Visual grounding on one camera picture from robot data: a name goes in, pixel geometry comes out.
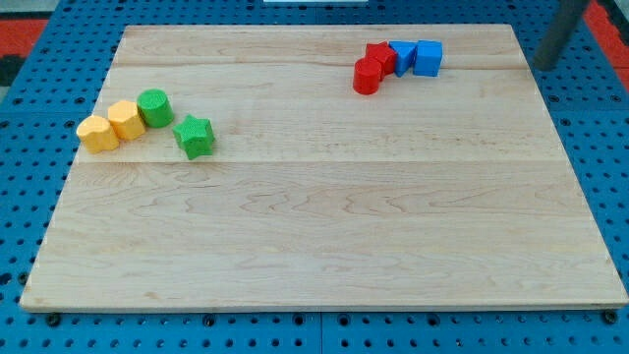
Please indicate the blue cube block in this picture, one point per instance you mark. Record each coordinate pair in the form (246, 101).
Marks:
(428, 58)

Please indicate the red cylinder block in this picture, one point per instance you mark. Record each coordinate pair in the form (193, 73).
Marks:
(367, 76)

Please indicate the green star block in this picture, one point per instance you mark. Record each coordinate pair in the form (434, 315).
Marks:
(194, 136)

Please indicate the light wooden board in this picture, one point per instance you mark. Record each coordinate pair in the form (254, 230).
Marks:
(447, 193)

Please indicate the red star block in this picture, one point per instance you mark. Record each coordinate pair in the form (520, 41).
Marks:
(384, 55)

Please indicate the blue triangle block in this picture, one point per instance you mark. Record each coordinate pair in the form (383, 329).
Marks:
(406, 56)

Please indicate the green cylinder block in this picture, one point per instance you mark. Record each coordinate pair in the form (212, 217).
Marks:
(155, 108)

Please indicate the yellow hexagon block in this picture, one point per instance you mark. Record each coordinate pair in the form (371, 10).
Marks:
(126, 120)

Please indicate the yellow heart block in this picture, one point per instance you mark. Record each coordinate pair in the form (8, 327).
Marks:
(97, 134)

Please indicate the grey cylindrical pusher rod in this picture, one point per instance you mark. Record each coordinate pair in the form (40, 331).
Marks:
(567, 17)

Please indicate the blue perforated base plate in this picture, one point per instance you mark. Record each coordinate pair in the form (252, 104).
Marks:
(57, 54)

